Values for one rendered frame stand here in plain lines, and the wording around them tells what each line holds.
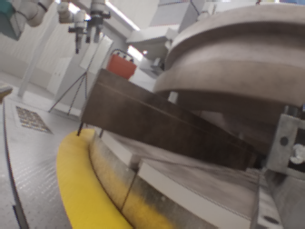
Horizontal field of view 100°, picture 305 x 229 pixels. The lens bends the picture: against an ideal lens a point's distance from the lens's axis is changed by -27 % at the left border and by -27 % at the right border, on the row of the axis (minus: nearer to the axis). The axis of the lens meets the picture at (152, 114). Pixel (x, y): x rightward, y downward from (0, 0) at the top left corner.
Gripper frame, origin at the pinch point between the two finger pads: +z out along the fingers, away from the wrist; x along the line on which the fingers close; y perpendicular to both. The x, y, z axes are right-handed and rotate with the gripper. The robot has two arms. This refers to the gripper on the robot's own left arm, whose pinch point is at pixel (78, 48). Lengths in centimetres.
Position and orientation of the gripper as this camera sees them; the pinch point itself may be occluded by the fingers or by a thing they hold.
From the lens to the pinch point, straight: 140.1
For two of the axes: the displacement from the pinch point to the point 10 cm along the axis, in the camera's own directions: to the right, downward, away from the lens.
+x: -5.2, -0.3, 8.6
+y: 8.5, -0.6, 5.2
